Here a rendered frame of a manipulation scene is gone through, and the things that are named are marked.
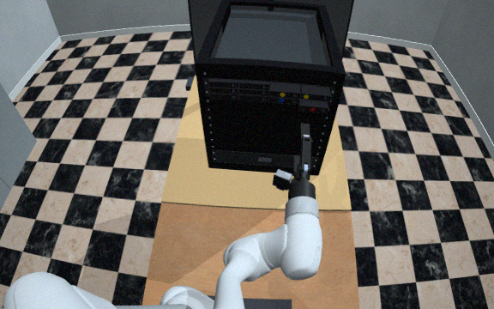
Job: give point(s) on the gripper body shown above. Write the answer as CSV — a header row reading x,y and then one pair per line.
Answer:
x,y
303,188

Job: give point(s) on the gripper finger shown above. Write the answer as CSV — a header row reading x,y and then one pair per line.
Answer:
x,y
296,159
305,152

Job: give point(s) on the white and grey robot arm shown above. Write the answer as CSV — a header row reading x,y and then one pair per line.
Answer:
x,y
297,245

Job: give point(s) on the tan flat board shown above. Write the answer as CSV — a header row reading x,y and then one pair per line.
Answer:
x,y
189,181

